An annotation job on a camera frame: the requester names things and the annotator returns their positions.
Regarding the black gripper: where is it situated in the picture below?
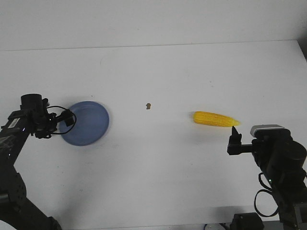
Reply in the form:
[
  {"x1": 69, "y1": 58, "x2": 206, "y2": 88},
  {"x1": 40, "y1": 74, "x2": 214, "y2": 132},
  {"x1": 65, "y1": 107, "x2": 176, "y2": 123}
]
[
  {"x1": 227, "y1": 126, "x2": 254, "y2": 155},
  {"x1": 33, "y1": 109, "x2": 73, "y2": 139}
]

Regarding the yellow corn cob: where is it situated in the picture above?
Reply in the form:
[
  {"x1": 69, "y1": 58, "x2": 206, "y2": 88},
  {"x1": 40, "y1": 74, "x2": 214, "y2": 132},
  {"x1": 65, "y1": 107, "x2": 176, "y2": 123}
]
[{"x1": 193, "y1": 111, "x2": 241, "y2": 127}]

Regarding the blue round plate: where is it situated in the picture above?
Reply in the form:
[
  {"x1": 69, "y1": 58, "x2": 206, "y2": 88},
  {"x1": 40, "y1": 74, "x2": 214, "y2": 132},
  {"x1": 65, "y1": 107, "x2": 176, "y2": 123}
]
[{"x1": 59, "y1": 101, "x2": 109, "y2": 146}]

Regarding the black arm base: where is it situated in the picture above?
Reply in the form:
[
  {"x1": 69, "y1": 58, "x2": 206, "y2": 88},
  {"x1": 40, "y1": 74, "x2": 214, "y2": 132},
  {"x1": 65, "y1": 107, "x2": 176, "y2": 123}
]
[{"x1": 230, "y1": 212, "x2": 264, "y2": 230}]

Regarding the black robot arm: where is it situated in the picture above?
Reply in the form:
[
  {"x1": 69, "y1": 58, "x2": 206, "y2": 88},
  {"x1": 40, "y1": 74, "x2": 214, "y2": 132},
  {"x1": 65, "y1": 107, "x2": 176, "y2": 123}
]
[
  {"x1": 0, "y1": 93, "x2": 77, "y2": 230},
  {"x1": 227, "y1": 125, "x2": 307, "y2": 230}
]

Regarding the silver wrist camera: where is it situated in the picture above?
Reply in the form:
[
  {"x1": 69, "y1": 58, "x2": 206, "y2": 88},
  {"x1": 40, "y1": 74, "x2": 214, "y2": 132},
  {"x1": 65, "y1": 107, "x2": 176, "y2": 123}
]
[{"x1": 250, "y1": 125, "x2": 284, "y2": 137}]

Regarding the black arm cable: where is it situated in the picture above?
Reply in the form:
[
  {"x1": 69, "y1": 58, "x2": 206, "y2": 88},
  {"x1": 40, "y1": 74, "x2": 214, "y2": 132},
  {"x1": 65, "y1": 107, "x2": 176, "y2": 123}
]
[
  {"x1": 254, "y1": 172, "x2": 279, "y2": 218},
  {"x1": 45, "y1": 105, "x2": 77, "y2": 135}
]

